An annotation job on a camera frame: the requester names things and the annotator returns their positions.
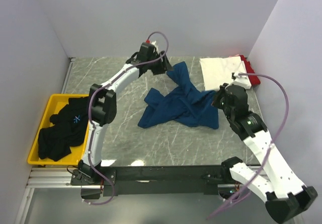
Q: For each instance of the folded red t-shirt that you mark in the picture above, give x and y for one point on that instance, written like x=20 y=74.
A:
x=254 y=80

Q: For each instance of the black t-shirt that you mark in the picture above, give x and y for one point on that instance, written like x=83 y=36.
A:
x=68 y=130

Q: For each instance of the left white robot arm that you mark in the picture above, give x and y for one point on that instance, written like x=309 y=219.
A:
x=102 y=109

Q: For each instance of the folded white t-shirt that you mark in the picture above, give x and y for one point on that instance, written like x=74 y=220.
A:
x=217 y=71

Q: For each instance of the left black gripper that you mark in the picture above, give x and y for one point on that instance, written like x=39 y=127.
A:
x=164 y=66

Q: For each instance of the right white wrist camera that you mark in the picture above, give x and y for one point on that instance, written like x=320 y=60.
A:
x=242 y=81

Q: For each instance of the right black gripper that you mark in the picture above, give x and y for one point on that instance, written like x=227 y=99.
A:
x=216 y=101

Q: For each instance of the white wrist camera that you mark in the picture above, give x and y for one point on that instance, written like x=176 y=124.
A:
x=154 y=43
x=242 y=81

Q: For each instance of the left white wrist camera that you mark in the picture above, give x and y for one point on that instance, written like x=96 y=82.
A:
x=154 y=43

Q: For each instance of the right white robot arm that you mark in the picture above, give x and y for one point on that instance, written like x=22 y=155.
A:
x=285 y=196

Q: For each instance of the black base bar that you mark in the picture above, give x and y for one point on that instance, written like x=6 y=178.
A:
x=206 y=179

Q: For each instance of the blue t-shirt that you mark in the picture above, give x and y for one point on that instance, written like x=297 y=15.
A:
x=184 y=104

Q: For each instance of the yellow plastic tray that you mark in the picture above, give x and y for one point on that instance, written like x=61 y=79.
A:
x=55 y=103

